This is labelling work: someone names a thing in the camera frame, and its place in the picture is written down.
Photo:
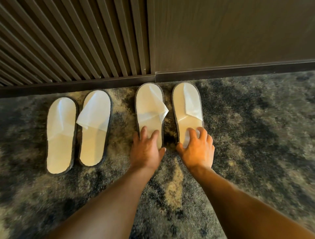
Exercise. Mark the person's right thumb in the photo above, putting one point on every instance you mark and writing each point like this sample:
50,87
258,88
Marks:
180,148

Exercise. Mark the person's right little finger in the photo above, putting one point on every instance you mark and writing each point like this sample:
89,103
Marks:
213,150

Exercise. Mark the person's right middle finger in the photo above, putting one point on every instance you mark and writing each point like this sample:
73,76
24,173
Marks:
202,135

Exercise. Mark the person's left thumb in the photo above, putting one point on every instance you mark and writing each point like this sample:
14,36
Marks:
163,152

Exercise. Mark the person's right hand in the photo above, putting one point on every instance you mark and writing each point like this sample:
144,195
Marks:
196,155

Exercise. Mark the person's left middle finger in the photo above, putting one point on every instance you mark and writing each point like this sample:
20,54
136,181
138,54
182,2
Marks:
144,134

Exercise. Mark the white disposable slipper grey trim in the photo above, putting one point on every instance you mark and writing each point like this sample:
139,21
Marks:
94,133
188,105
60,137
147,103

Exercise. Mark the person's left hand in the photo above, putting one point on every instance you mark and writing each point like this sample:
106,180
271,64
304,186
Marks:
145,154

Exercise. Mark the dark wooden baseboard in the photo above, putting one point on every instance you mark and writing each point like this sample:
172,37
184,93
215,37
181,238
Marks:
233,71
73,87

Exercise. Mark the person's right forearm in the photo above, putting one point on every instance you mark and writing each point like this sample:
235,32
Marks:
241,204

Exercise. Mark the person's left forearm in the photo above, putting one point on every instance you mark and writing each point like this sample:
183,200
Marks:
108,204

